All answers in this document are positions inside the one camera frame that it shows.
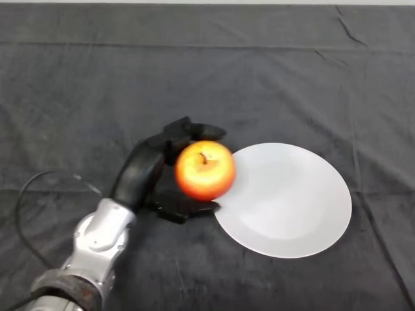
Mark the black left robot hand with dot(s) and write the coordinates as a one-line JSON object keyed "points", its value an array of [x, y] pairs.
{"points": [[139, 171]]}

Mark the red yellow apple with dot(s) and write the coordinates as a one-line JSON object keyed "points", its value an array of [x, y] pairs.
{"points": [[205, 176]]}

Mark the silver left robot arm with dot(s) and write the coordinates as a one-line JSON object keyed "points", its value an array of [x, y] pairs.
{"points": [[87, 252]]}

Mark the white round plate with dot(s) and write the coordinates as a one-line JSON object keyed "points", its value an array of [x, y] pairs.
{"points": [[291, 207]]}

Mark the black cloth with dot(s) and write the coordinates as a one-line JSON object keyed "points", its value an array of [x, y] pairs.
{"points": [[291, 81]]}

